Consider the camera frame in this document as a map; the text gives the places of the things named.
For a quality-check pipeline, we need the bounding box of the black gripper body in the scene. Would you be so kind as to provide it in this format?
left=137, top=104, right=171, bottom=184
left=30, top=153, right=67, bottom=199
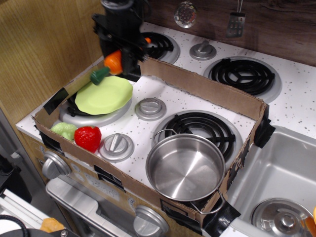
left=92, top=6, right=144, bottom=44

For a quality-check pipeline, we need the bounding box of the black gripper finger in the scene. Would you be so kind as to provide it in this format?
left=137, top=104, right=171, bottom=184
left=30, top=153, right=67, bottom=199
left=100, top=39, right=119, bottom=58
left=121, top=46, right=147, bottom=76

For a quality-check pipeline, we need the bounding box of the orange toy carrot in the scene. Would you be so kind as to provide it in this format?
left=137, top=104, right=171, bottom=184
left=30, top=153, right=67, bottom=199
left=90, top=37, right=148, bottom=85

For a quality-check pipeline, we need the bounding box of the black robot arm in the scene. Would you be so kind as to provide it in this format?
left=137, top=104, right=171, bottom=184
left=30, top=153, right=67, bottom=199
left=92, top=0, right=148, bottom=75

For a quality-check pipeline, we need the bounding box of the light green plate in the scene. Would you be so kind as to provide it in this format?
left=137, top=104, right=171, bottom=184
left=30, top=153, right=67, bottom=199
left=75, top=76, right=133, bottom=115

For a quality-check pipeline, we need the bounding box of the black burner back left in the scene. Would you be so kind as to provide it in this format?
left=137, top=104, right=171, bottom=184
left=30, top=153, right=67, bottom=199
left=142, top=32, right=180, bottom=64

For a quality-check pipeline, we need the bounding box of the black burner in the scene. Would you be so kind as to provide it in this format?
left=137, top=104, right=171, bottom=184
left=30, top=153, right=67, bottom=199
left=152, top=110, right=243, bottom=171
left=203, top=56, right=282, bottom=103
left=59, top=93, right=132, bottom=127
left=142, top=32, right=180, bottom=64

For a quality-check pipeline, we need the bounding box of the grey stove knob middle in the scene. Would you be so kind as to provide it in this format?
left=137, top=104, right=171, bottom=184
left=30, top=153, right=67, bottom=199
left=135, top=98, right=167, bottom=121

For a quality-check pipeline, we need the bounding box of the grey stove knob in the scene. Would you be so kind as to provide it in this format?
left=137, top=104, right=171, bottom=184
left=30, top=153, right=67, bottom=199
left=189, top=40, right=217, bottom=61
left=135, top=98, right=167, bottom=121
left=98, top=133, right=134, bottom=163

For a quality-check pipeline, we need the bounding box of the hanging metal strainer spoon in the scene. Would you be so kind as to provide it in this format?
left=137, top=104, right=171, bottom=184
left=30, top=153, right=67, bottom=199
left=174, top=0, right=198, bottom=29

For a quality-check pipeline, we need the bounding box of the grey stove knob back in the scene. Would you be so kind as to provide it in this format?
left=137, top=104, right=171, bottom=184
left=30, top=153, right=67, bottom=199
left=189, top=40, right=217, bottom=61

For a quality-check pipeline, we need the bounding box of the black burner front left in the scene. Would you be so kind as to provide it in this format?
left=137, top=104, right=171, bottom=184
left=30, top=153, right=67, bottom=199
left=59, top=93, right=132, bottom=127

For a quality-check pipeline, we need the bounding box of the red toy strawberry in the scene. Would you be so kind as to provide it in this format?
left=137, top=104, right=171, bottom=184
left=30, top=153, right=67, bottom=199
left=74, top=126, right=102, bottom=153

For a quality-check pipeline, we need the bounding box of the grey stove knob front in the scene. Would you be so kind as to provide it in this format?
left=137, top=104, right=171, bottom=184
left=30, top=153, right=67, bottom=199
left=98, top=133, right=134, bottom=163

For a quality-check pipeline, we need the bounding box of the light green toy vegetable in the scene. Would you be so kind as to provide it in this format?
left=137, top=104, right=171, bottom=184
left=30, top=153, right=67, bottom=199
left=51, top=122, right=77, bottom=141

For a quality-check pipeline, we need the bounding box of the black burner front right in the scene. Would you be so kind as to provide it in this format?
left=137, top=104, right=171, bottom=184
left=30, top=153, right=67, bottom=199
left=152, top=110, right=243, bottom=171

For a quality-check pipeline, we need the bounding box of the hanging metal spatula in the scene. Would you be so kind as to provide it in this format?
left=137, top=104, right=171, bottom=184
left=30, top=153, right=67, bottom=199
left=226, top=0, right=246, bottom=38

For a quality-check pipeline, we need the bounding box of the cardboard fence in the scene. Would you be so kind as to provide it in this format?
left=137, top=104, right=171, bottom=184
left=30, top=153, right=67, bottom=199
left=34, top=59, right=269, bottom=224

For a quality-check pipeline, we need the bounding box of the stainless steel pot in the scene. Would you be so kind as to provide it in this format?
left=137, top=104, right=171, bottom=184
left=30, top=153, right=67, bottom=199
left=145, top=132, right=226, bottom=205

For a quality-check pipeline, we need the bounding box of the black burner back right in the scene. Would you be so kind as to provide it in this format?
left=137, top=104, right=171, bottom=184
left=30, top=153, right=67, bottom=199
left=203, top=56, right=282, bottom=103

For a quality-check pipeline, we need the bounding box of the grey oven knob left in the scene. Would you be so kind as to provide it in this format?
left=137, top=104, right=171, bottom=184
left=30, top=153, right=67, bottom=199
left=42, top=151, right=71, bottom=180

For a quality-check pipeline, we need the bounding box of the grey oven knob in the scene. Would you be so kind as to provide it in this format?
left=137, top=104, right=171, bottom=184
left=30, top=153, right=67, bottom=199
left=133, top=205, right=169, bottom=237
left=42, top=151, right=71, bottom=180

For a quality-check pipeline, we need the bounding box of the silver oven door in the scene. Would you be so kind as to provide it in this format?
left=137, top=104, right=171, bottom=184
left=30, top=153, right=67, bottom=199
left=46, top=178, right=136, bottom=237

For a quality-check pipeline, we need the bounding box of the grey oven knob right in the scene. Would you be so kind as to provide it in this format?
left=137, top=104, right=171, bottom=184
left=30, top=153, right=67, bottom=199
left=133, top=205, right=169, bottom=237

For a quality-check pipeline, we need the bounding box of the orange object bottom left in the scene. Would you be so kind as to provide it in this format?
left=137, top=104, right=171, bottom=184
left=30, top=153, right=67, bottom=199
left=40, top=217, right=65, bottom=233

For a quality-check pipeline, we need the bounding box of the silver sink basin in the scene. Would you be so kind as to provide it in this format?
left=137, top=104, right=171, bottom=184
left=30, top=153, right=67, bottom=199
left=226, top=126, right=316, bottom=237

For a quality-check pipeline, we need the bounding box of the steel pot lid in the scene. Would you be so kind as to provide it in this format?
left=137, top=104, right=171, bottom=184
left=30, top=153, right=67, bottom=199
left=251, top=198, right=312, bottom=237

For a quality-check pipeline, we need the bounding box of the orange object in sink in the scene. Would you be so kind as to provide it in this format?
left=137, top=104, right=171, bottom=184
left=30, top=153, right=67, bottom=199
left=305, top=207, right=316, bottom=237

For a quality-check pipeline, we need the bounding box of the black cable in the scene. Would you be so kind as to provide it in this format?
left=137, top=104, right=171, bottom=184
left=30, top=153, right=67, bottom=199
left=0, top=214, right=28, bottom=237

